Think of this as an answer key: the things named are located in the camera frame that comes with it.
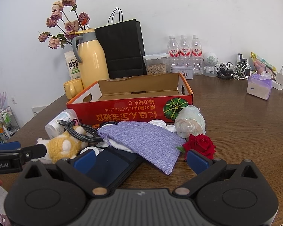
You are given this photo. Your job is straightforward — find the white plastic bag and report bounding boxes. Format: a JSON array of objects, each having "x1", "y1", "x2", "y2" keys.
[{"x1": 108, "y1": 139, "x2": 134, "y2": 153}]

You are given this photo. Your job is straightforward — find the purple tissue pack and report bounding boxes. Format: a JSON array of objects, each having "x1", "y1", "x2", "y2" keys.
[{"x1": 246, "y1": 74, "x2": 272, "y2": 100}]

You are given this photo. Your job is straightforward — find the white plastic lid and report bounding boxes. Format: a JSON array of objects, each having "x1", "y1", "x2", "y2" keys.
[{"x1": 148, "y1": 119, "x2": 166, "y2": 129}]

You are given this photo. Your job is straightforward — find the red orange cardboard box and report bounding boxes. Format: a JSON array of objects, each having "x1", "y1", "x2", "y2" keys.
[{"x1": 66, "y1": 73, "x2": 194, "y2": 125}]

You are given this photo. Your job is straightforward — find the white round lid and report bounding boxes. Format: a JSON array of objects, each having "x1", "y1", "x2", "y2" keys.
[{"x1": 165, "y1": 124, "x2": 176, "y2": 133}]

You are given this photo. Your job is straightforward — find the middle water bottle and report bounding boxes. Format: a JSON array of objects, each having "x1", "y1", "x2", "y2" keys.
[{"x1": 179, "y1": 35, "x2": 191, "y2": 66}]

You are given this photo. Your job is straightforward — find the left water bottle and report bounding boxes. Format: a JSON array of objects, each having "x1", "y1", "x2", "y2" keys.
[{"x1": 168, "y1": 35, "x2": 179, "y2": 66}]

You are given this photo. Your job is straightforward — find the black paper shopping bag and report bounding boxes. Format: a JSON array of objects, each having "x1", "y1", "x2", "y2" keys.
[{"x1": 95, "y1": 8, "x2": 147, "y2": 79}]

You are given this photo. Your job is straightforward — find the braided black usb cable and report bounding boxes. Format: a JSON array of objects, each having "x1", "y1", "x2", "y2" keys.
[{"x1": 57, "y1": 119, "x2": 102, "y2": 144}]

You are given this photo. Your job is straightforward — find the white toy robot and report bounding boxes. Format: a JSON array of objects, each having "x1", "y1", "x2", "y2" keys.
[{"x1": 202, "y1": 52, "x2": 218, "y2": 77}]

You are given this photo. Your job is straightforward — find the clear seed storage container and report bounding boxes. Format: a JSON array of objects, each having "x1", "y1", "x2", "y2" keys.
[{"x1": 143, "y1": 54, "x2": 171, "y2": 75}]

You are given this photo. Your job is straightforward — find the yellow thermos jug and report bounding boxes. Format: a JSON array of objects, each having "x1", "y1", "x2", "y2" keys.
[{"x1": 72, "y1": 29, "x2": 109, "y2": 89}]

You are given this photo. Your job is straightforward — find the red artificial rose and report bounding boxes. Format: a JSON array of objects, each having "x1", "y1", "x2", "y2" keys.
[{"x1": 176, "y1": 134, "x2": 216, "y2": 161}]

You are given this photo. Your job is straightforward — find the colourful snack packet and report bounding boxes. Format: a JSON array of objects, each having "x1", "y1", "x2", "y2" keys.
[{"x1": 251, "y1": 52, "x2": 277, "y2": 76}]

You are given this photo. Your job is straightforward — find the dried pink rose bouquet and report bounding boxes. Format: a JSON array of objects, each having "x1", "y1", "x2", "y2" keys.
[{"x1": 38, "y1": 0, "x2": 90, "y2": 49}]

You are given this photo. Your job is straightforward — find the white plastic rectangular case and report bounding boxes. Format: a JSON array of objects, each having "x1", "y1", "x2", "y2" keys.
[{"x1": 45, "y1": 109, "x2": 77, "y2": 139}]

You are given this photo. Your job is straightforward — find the water bottle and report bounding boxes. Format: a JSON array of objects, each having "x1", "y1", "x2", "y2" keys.
[
  {"x1": 191, "y1": 35, "x2": 202, "y2": 75},
  {"x1": 168, "y1": 35, "x2": 179, "y2": 66},
  {"x1": 179, "y1": 35, "x2": 191, "y2": 66}
]

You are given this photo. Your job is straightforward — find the small white tin box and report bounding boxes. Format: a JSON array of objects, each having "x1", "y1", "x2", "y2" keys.
[{"x1": 171, "y1": 65, "x2": 194, "y2": 80}]

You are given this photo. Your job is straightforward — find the tangled cables and chargers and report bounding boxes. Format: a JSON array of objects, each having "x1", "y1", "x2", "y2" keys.
[{"x1": 215, "y1": 53, "x2": 254, "y2": 81}]

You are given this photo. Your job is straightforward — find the yellow ceramic mug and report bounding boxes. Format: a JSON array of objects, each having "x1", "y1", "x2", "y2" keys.
[{"x1": 63, "y1": 79, "x2": 84, "y2": 99}]

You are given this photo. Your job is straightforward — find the white milk carton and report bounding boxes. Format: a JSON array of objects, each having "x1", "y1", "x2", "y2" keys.
[{"x1": 64, "y1": 51, "x2": 81, "y2": 80}]

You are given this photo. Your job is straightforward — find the dark blue zip case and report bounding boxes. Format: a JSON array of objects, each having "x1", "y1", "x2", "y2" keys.
[{"x1": 86, "y1": 147, "x2": 144, "y2": 190}]

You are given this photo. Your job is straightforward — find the wire storage rack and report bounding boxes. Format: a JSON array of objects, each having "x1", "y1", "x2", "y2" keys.
[{"x1": 0, "y1": 106, "x2": 20, "y2": 144}]

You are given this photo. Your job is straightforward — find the purple fabric pouch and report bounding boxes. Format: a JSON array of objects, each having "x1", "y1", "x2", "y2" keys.
[{"x1": 98, "y1": 121, "x2": 185, "y2": 175}]

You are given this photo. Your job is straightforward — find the plush corgi toy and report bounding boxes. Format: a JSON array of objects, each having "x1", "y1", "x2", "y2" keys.
[{"x1": 37, "y1": 131, "x2": 87, "y2": 164}]

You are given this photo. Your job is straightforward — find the right water bottle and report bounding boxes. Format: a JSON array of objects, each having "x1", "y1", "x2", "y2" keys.
[{"x1": 191, "y1": 35, "x2": 202, "y2": 75}]

